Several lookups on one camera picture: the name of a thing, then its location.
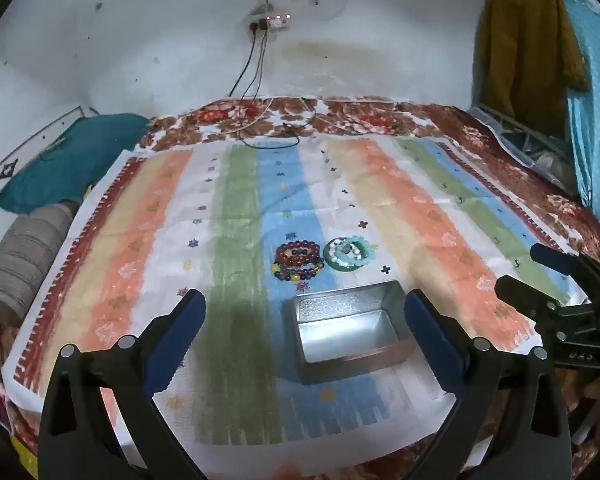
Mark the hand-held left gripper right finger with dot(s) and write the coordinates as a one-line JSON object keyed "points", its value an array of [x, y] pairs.
{"points": [[422, 322]]}

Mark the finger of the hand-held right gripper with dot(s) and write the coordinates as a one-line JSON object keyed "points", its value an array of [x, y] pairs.
{"points": [[555, 259], [525, 294]]}

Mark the brown floral blanket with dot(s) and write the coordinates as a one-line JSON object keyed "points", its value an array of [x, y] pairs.
{"points": [[380, 115]]}

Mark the striped colourful cloth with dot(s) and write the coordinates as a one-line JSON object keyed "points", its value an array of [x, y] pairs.
{"points": [[145, 240]]}

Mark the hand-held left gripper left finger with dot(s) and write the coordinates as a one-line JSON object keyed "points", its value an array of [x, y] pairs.
{"points": [[187, 321]]}

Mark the rectangular metal tin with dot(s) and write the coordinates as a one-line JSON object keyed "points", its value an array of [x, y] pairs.
{"points": [[347, 327]]}

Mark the green jade bangle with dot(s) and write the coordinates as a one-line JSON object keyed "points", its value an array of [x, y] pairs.
{"points": [[337, 261]]}

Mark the wall socket board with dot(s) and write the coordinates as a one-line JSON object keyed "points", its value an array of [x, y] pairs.
{"points": [[272, 22]]}

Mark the teal pillow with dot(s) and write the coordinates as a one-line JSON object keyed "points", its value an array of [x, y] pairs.
{"points": [[80, 160]]}

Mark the plastic covered rack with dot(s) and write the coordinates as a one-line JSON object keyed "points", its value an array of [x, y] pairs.
{"points": [[535, 152]]}

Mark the blue printed curtain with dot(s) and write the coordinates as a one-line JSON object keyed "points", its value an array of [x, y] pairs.
{"points": [[595, 110]]}

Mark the mustard hanging garment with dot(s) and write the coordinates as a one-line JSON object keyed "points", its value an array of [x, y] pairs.
{"points": [[525, 45]]}

